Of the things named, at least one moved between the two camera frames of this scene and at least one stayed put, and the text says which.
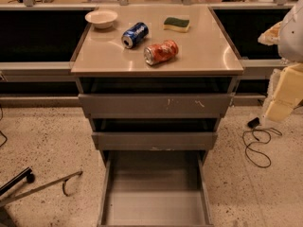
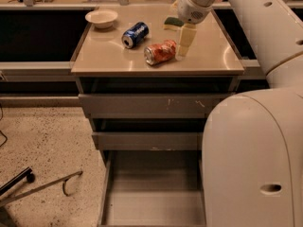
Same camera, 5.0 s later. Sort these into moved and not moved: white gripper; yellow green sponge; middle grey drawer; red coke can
Moved: white gripper
Not moved: red coke can; middle grey drawer; yellow green sponge
